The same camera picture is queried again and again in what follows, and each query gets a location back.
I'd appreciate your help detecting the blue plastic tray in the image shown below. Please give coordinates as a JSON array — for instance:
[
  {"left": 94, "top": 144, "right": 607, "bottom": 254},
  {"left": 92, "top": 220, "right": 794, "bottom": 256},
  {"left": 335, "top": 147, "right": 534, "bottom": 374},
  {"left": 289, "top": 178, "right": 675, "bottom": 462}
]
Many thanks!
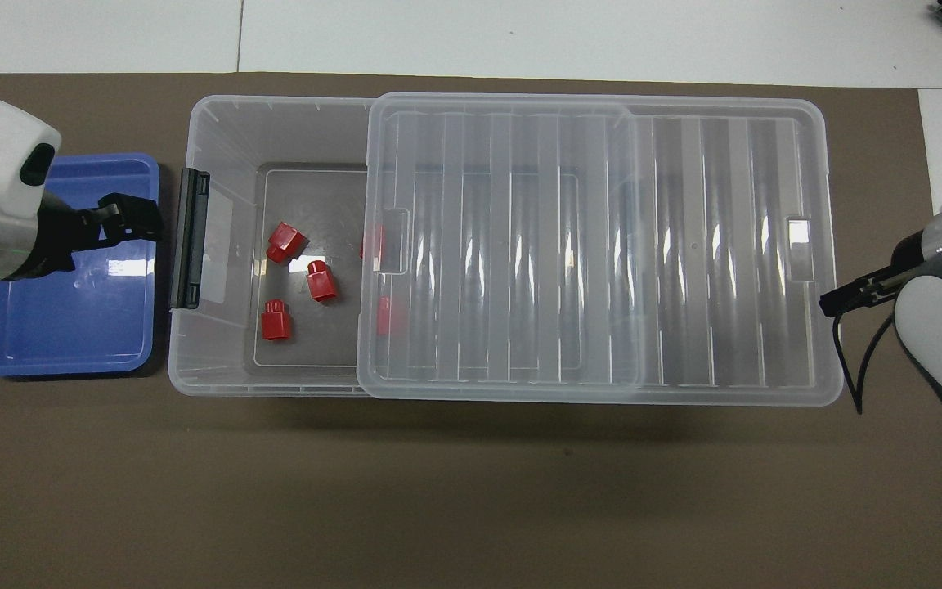
[{"left": 0, "top": 152, "right": 162, "bottom": 378}]

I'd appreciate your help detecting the clear plastic storage box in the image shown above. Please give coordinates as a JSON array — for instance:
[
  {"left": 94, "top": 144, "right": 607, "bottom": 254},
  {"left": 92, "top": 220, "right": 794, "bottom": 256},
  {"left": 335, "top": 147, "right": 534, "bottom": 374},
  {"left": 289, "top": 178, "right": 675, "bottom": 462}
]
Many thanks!
[{"left": 167, "top": 94, "right": 648, "bottom": 398}]

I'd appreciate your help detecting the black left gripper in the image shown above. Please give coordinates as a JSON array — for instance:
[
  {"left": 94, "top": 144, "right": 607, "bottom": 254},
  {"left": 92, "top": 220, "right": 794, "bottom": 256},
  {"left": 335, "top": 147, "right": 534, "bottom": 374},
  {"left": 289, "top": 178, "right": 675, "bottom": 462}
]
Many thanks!
[{"left": 9, "top": 192, "right": 166, "bottom": 281}]

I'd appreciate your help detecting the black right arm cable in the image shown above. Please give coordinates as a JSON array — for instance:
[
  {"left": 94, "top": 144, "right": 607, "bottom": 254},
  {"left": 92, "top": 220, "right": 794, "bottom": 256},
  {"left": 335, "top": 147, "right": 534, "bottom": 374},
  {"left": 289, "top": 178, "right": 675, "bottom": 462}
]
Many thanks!
[{"left": 832, "top": 311, "right": 897, "bottom": 415}]

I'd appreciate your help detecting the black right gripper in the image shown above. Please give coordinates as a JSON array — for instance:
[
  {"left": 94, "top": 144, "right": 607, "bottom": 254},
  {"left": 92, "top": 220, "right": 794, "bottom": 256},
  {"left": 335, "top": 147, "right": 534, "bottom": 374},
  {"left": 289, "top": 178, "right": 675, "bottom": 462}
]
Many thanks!
[{"left": 819, "top": 233, "right": 931, "bottom": 319}]

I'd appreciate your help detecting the black box latch handle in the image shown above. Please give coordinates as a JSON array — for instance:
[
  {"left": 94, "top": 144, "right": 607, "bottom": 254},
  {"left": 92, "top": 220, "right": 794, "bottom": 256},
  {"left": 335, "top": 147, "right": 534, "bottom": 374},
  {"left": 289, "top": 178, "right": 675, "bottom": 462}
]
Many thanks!
[{"left": 169, "top": 168, "right": 212, "bottom": 311}]

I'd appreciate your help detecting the brown table mat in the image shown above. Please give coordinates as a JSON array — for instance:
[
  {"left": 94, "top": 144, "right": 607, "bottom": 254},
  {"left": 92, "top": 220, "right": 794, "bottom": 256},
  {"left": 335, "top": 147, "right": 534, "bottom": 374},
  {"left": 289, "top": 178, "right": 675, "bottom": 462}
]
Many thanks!
[{"left": 0, "top": 72, "right": 942, "bottom": 589}]

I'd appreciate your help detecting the clear ribbed plastic lid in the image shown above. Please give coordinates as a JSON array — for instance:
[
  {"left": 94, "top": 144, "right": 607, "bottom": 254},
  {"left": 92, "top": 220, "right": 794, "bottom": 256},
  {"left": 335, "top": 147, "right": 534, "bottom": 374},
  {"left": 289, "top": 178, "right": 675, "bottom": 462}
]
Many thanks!
[{"left": 356, "top": 92, "right": 845, "bottom": 408}]

